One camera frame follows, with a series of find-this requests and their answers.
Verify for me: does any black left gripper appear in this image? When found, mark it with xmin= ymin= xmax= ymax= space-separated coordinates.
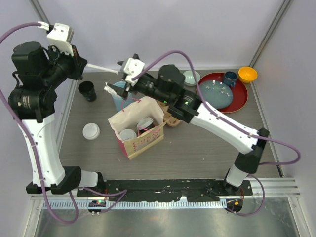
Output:
xmin=42 ymin=43 xmax=88 ymax=88

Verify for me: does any pink kraft paper bag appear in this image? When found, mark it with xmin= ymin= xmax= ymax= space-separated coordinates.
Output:
xmin=108 ymin=96 xmax=165 ymax=160

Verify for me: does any single white cup lid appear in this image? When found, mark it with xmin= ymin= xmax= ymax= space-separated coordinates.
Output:
xmin=119 ymin=128 xmax=137 ymax=142

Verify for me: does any black paper coffee cup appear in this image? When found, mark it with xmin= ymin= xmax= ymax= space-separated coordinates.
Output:
xmin=137 ymin=122 xmax=155 ymax=131

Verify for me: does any brown cardboard cup carrier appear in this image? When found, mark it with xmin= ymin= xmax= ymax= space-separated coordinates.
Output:
xmin=156 ymin=101 xmax=181 ymax=127

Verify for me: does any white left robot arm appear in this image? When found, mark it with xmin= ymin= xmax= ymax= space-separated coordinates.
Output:
xmin=8 ymin=41 xmax=106 ymax=197

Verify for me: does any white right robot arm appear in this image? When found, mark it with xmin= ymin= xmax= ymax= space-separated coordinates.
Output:
xmin=108 ymin=65 xmax=265 ymax=195

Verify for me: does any light blue straw cup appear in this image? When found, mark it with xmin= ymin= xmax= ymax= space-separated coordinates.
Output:
xmin=112 ymin=81 xmax=135 ymax=112

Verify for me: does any mint green ceramic bowl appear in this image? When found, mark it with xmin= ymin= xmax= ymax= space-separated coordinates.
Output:
xmin=183 ymin=70 xmax=201 ymax=86

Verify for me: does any dark blue ceramic plate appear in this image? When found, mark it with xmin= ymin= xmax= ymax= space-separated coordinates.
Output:
xmin=199 ymin=80 xmax=234 ymax=109

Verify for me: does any dark blue ceramic mug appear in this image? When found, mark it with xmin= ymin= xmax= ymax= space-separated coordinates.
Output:
xmin=222 ymin=71 xmax=238 ymax=88

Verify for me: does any red round tray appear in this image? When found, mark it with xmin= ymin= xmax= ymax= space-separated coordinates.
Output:
xmin=198 ymin=72 xmax=248 ymax=114

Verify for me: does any orange bowl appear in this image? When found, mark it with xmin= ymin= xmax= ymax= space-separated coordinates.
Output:
xmin=238 ymin=67 xmax=258 ymax=83

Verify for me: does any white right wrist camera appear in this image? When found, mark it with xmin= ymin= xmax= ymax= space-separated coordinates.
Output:
xmin=117 ymin=53 xmax=145 ymax=86

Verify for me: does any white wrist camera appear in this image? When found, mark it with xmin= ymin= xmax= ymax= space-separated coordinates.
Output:
xmin=38 ymin=21 xmax=74 ymax=56
xmin=117 ymin=53 xmax=145 ymax=86

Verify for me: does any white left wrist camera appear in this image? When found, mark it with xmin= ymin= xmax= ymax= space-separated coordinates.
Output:
xmin=38 ymin=21 xmax=74 ymax=56

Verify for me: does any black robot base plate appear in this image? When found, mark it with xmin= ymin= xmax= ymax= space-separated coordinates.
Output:
xmin=91 ymin=179 xmax=253 ymax=202

